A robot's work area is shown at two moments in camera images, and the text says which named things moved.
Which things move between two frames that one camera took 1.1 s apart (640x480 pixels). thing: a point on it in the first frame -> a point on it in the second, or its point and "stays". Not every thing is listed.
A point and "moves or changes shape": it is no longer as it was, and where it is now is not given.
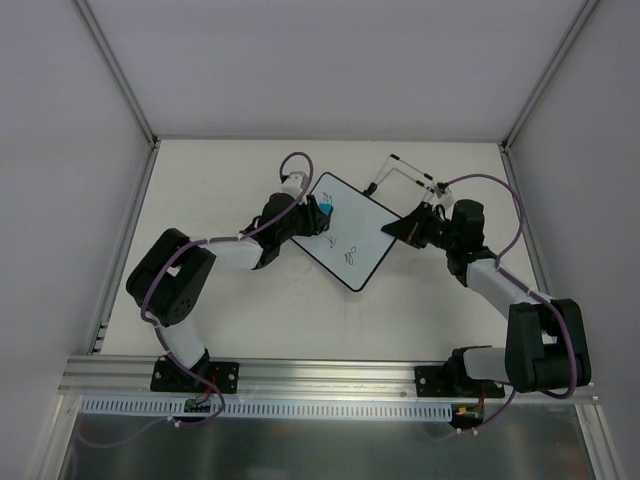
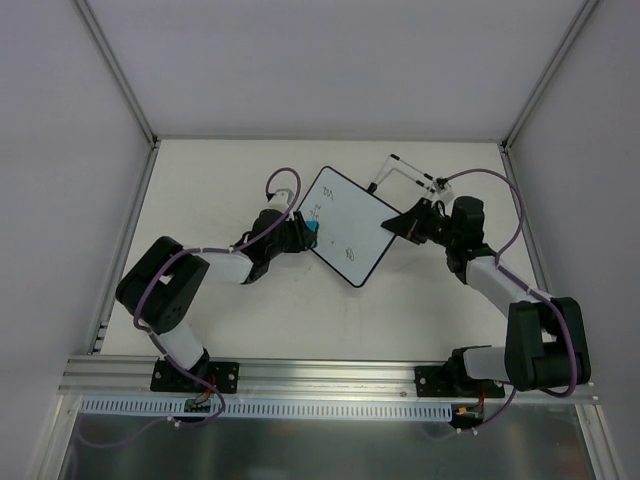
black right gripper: (420, 228) stays
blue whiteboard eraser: (325, 207) moves or changes shape
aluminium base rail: (128, 378) stays
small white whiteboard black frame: (352, 245) stays
